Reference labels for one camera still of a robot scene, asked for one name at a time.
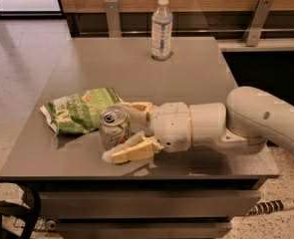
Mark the horizontal metal rail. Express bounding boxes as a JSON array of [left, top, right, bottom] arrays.
[[79, 29, 294, 35]]

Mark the clear plastic water bottle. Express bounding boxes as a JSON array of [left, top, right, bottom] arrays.
[[151, 0, 172, 61]]

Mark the grey upper drawer front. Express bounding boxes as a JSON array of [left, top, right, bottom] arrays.
[[40, 190, 260, 219]]

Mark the right metal wall bracket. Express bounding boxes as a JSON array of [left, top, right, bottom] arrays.
[[242, 0, 274, 47]]

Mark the left metal wall bracket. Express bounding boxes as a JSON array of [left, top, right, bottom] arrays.
[[105, 0, 122, 38]]

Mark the grey drawer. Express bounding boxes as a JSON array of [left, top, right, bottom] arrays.
[[56, 222, 231, 239], [40, 190, 260, 219]]

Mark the black chair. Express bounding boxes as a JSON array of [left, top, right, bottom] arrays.
[[0, 182, 41, 239]]

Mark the metal wall bracket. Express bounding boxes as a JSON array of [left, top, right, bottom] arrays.
[[105, 0, 122, 38], [242, 0, 274, 47]]

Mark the green chip bag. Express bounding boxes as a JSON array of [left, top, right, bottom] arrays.
[[40, 88, 122, 134]]

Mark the silver green 7up can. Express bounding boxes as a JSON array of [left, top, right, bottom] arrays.
[[99, 106, 131, 150]]

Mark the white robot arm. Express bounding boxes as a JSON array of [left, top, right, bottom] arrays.
[[103, 87, 294, 163]]

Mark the grey lower drawer front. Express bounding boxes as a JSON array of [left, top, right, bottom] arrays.
[[56, 222, 231, 239]]

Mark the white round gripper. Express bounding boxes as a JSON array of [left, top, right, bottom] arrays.
[[102, 102, 190, 164]]

